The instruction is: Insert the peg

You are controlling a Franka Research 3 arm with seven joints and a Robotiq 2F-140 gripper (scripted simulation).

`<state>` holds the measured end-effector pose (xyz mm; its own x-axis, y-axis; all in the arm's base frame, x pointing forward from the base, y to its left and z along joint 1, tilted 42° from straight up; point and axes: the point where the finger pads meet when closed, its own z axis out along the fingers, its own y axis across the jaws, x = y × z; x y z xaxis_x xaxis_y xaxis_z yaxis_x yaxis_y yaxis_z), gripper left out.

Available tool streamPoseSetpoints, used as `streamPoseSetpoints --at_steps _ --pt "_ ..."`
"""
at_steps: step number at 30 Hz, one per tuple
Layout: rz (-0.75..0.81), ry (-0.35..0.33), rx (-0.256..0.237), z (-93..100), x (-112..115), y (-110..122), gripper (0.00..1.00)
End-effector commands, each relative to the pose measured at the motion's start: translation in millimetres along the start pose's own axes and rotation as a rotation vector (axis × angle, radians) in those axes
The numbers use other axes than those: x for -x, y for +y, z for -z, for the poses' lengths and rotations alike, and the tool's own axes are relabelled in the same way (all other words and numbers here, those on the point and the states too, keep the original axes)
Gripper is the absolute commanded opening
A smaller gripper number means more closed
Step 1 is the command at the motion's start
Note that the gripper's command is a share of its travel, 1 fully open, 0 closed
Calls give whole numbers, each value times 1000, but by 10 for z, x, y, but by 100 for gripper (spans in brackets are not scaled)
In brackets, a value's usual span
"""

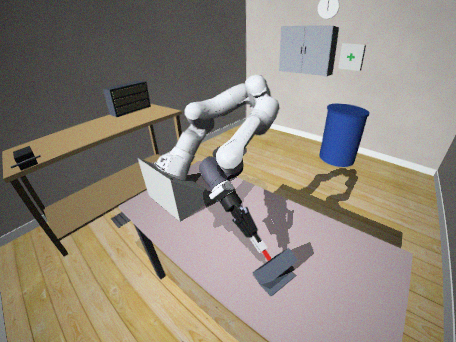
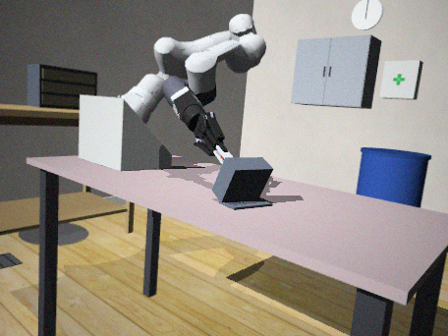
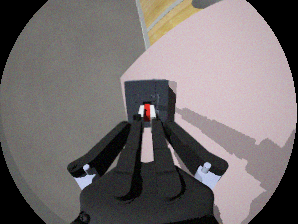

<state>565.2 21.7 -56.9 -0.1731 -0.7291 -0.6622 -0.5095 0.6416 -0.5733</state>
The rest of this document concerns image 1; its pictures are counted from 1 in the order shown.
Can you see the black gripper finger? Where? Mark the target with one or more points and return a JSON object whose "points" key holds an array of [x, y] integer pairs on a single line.
{"points": [[241, 226], [251, 227]]}

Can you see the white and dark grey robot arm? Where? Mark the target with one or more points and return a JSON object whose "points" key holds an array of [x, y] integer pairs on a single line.
{"points": [[228, 163]]}

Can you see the red peg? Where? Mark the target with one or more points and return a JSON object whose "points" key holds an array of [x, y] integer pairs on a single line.
{"points": [[266, 255]]}

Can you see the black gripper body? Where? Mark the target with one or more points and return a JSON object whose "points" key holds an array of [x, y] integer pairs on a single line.
{"points": [[231, 202]]}

